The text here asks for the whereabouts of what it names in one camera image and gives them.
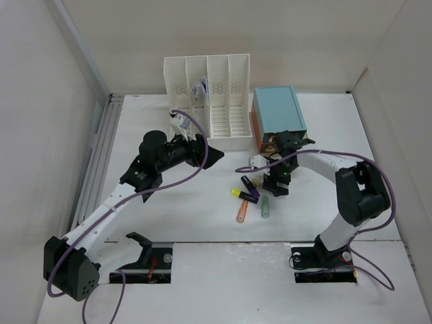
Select green highlighter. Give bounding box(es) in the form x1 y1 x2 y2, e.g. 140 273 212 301
261 195 270 219

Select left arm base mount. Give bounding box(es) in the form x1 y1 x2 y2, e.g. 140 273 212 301
115 232 173 284

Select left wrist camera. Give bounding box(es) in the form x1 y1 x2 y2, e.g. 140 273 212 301
170 113 190 138

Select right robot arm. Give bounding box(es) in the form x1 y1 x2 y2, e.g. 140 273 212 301
262 131 391 270

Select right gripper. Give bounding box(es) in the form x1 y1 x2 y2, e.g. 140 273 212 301
262 156 297 197

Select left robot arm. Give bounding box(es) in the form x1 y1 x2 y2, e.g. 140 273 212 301
43 130 224 301

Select yellow capped black highlighter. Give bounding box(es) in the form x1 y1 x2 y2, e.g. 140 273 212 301
231 188 259 204

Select orange highlighter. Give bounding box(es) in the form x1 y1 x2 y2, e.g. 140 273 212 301
236 200 249 223

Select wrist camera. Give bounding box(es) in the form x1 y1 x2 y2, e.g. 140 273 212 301
248 155 269 169
170 113 190 138

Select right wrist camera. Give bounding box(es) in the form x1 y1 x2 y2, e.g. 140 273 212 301
248 155 269 169

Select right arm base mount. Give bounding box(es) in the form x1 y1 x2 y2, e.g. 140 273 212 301
289 244 357 284

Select white Canon manual booklet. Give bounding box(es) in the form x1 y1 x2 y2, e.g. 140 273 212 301
190 76 209 105

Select white file organizer rack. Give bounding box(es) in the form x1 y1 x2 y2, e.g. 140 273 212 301
163 54 253 151

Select teal drawer box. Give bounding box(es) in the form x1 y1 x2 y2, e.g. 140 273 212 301
251 86 307 153

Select purple capped black highlighter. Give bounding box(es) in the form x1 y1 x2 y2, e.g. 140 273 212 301
241 175 260 199

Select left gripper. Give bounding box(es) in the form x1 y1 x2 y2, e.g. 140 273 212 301
156 128 223 173

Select aluminium rail frame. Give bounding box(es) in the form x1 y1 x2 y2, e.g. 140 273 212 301
67 94 124 230

